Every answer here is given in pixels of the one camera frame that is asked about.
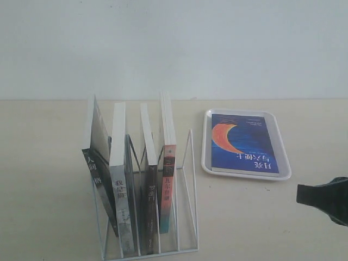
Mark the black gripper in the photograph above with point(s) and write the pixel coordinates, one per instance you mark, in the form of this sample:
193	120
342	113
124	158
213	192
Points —
330	198

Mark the blue moon cover book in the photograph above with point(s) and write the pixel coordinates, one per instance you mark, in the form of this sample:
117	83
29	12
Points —
242	143

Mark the red and teal book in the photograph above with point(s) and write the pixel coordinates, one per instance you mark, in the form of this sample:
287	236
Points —
167	161

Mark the dark brown spine book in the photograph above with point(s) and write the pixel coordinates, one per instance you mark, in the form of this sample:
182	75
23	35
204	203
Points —
149	180

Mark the grey spine book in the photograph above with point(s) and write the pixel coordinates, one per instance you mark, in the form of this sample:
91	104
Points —
117	166

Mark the black and white book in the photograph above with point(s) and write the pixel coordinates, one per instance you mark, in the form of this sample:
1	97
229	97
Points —
96	151

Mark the white plastic tray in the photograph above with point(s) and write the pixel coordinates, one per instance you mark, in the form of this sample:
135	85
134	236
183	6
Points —
276	141

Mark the white wire book rack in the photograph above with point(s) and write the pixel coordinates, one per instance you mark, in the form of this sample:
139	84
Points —
183	236

